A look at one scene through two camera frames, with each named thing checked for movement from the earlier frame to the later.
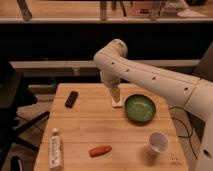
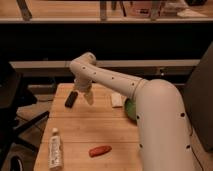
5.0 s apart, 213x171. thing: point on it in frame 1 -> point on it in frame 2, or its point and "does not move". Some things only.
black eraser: x=71 y=99 does not move
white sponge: x=117 y=104 does not move
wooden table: x=139 y=136 does not move
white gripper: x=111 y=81 -> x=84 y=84
